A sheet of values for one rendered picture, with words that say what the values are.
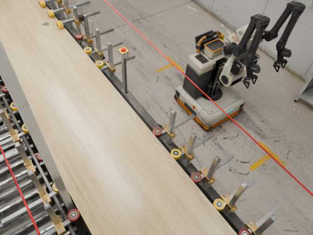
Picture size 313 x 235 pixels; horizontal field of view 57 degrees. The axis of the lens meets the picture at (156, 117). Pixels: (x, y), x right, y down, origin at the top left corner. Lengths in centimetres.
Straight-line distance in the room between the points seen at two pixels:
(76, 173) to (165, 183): 65
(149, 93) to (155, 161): 180
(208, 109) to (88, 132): 158
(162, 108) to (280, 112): 157
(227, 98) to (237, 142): 55
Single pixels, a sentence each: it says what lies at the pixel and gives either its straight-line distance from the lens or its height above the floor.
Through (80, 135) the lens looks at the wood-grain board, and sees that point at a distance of 241.
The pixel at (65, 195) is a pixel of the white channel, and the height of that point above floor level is 100.
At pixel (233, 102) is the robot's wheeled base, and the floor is 28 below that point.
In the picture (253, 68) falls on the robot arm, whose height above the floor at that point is 120.
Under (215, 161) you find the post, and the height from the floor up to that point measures 111.
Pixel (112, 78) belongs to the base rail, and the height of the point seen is 70.
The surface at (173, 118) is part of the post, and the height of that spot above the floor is 107.
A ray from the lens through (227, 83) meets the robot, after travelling 318.
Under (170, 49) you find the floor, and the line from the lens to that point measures 463.
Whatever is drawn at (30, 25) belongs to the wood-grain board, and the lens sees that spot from 364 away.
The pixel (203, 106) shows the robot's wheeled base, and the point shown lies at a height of 28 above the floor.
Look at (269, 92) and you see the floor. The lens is 434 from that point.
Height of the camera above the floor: 284
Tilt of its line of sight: 51 degrees down
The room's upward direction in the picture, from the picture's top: 5 degrees clockwise
